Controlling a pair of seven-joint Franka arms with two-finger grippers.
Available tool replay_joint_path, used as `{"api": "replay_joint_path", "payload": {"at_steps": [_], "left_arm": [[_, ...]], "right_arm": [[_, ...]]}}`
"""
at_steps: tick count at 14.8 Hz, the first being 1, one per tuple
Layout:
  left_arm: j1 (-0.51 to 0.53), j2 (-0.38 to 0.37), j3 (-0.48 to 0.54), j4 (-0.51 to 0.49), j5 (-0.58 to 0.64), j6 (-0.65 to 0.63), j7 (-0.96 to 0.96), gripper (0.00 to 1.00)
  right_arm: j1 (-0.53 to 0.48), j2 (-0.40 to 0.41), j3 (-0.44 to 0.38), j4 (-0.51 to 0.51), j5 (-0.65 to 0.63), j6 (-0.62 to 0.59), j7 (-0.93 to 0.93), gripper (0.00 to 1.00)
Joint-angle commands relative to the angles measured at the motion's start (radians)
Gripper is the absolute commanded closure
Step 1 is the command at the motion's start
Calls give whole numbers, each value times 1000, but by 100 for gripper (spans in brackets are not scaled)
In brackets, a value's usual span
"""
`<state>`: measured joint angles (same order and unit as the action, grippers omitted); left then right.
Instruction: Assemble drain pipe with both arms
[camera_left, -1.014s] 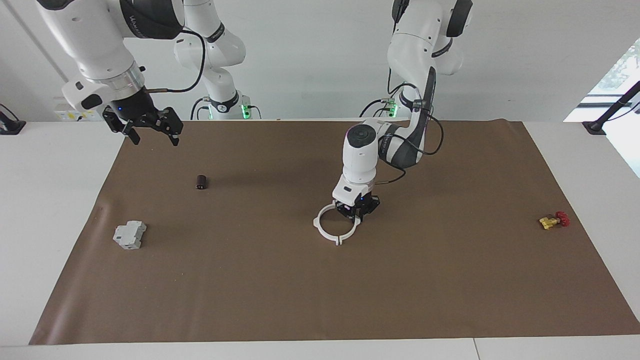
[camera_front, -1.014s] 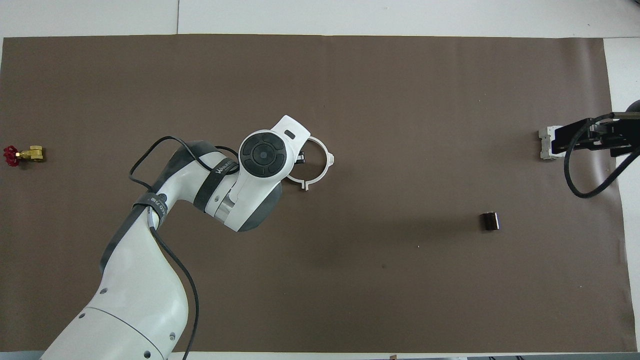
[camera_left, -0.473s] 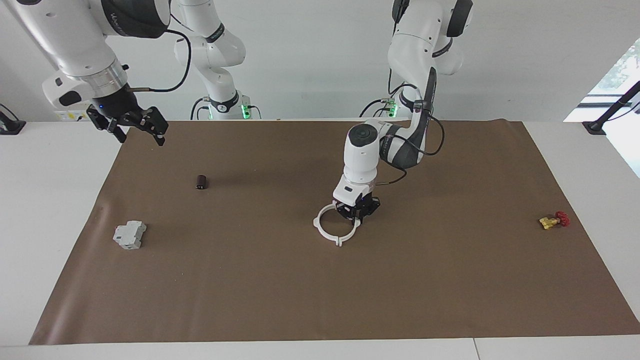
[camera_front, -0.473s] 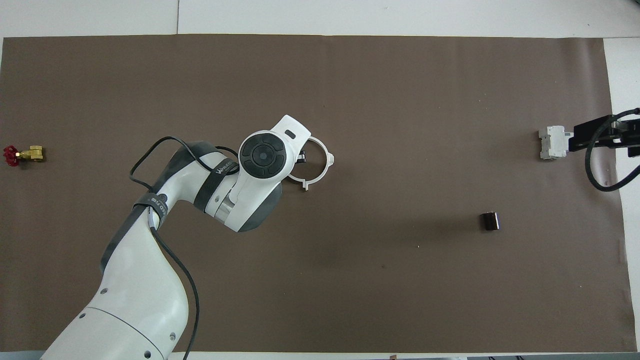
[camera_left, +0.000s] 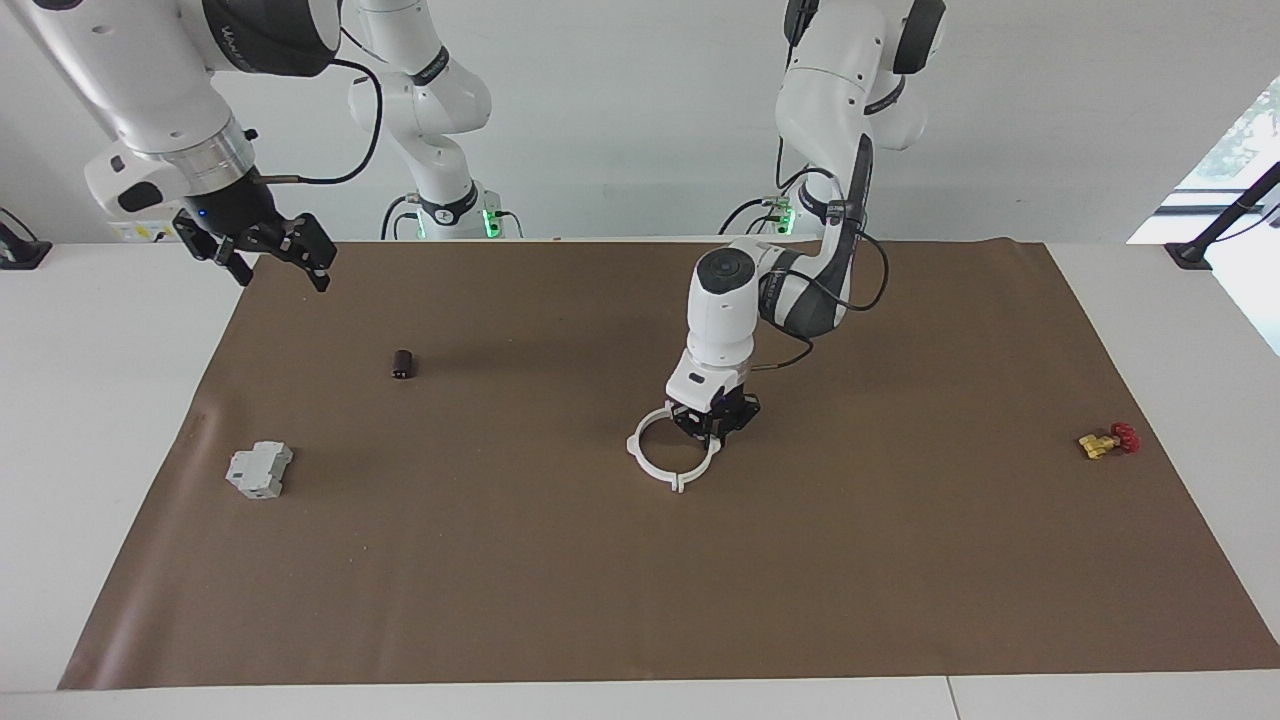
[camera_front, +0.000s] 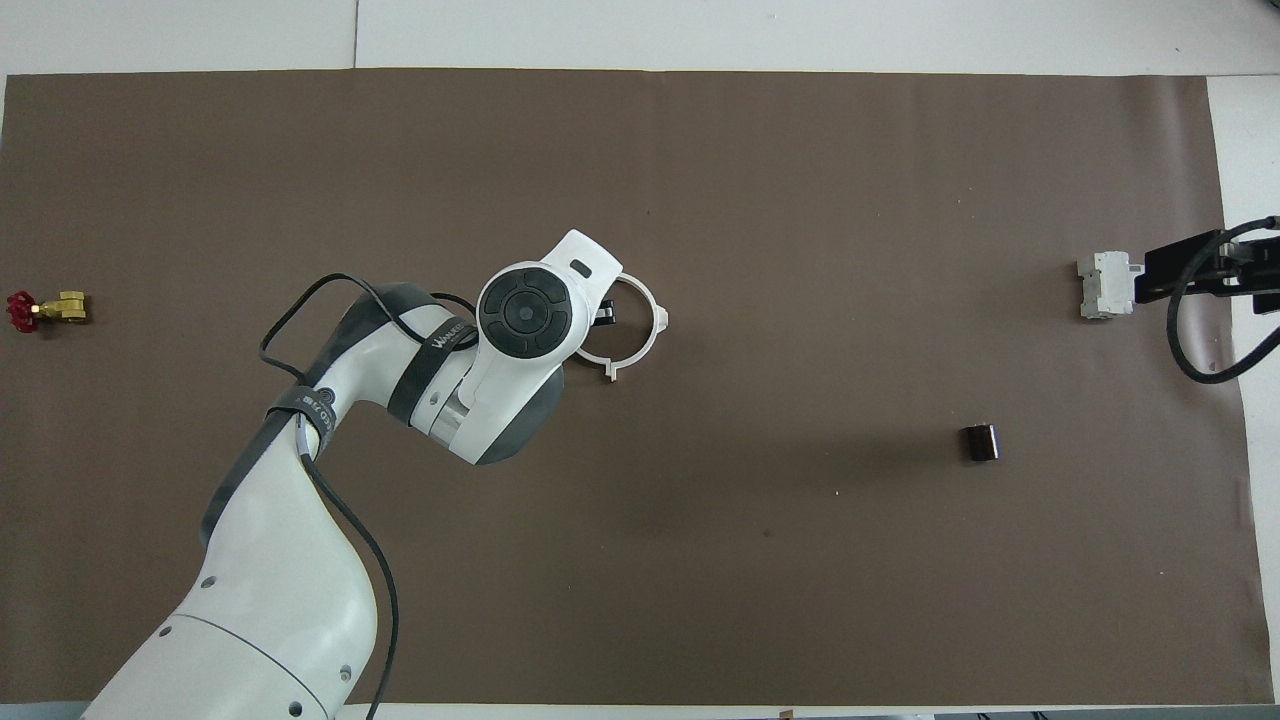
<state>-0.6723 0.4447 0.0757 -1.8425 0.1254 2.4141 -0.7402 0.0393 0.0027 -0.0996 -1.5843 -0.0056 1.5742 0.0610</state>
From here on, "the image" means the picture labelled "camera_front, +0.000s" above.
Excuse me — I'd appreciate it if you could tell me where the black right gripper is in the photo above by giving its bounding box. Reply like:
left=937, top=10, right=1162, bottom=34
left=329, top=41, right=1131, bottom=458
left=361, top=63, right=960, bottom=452
left=1135, top=230, right=1280, bottom=303

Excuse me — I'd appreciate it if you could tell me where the grey circuit breaker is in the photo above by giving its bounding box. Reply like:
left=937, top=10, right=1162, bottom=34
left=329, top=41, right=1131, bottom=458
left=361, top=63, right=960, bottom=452
left=1076, top=251, right=1146, bottom=321

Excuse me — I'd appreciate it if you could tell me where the brown paper table mat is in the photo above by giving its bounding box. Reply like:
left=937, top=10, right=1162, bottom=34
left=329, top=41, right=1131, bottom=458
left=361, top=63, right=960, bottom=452
left=0, top=68, right=1273, bottom=706

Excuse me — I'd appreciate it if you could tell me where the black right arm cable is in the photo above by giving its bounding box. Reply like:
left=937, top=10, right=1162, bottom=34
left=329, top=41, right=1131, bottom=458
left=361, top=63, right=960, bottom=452
left=1168, top=216, right=1280, bottom=386

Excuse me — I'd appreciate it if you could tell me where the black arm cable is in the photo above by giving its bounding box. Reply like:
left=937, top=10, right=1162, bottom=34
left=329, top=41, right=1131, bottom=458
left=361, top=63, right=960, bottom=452
left=1168, top=216, right=1280, bottom=386
left=260, top=272, right=481, bottom=720

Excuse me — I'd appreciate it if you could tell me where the black velcro cable strap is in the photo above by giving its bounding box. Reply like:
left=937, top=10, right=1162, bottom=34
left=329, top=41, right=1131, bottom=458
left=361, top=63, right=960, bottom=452
left=263, top=385, right=338, bottom=433
left=388, top=312, right=479, bottom=423

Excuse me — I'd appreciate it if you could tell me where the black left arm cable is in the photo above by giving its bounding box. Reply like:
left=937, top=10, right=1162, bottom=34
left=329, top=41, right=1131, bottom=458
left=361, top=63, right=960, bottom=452
left=260, top=272, right=481, bottom=720

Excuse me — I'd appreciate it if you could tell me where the brass valve with red handle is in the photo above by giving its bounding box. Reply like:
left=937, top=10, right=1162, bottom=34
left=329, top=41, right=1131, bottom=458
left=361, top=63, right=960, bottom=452
left=5, top=290, right=91, bottom=334

